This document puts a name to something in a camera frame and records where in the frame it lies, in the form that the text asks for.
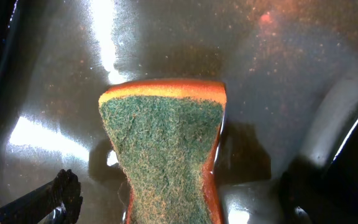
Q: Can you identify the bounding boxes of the orange green sponge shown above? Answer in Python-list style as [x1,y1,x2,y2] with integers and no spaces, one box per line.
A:
[98,79,227,223]

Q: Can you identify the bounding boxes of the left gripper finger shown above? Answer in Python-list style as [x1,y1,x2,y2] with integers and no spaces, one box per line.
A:
[0,169,83,224]

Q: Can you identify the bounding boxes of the black water basin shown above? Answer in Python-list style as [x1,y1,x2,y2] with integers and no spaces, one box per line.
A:
[0,1,358,223]

